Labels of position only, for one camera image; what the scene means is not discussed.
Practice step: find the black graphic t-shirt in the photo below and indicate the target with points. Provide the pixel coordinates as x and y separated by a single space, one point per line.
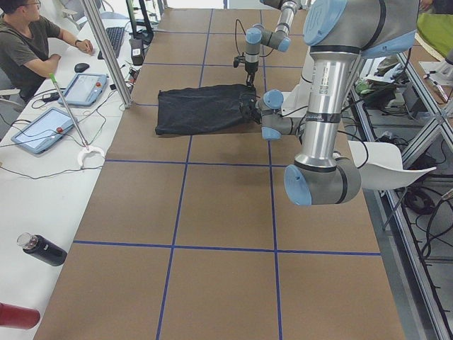
194 111

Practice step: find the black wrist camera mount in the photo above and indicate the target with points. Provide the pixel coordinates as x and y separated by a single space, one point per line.
239 59

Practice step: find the black computer mouse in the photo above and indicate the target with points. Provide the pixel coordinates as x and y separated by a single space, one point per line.
81 67

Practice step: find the seated person in grey shirt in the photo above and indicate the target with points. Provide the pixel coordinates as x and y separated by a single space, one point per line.
25 57

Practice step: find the aluminium frame post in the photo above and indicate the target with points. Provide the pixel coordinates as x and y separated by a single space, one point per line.
96 24

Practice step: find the black keyboard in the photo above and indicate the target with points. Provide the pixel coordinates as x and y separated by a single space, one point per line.
116 36

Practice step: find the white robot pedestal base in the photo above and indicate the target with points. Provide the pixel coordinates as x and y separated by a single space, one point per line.
296 102

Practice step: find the blue teach pendant near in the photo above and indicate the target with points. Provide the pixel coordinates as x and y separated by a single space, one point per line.
44 131

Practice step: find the blue teach pendant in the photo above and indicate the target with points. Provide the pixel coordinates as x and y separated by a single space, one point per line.
84 89
44 131

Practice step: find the blue teach pendant far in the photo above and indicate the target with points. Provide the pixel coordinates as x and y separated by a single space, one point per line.
84 89

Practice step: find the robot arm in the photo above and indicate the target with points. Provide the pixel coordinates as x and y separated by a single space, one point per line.
257 35
337 33

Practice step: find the green cloth pile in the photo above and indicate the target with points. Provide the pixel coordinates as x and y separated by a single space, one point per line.
435 34

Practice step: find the metal clamp ring tool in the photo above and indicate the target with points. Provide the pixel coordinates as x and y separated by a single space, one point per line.
86 147

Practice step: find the red fire extinguisher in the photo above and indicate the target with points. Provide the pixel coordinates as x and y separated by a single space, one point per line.
13 316

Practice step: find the brown paper table cover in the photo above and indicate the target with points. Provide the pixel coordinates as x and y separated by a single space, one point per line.
195 238

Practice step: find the aluminium table frame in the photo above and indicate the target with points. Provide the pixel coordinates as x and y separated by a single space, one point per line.
414 225

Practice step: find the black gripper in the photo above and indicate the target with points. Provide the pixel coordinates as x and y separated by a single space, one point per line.
246 109
250 67

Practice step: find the black water bottle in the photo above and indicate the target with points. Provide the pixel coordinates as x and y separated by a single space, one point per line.
41 248

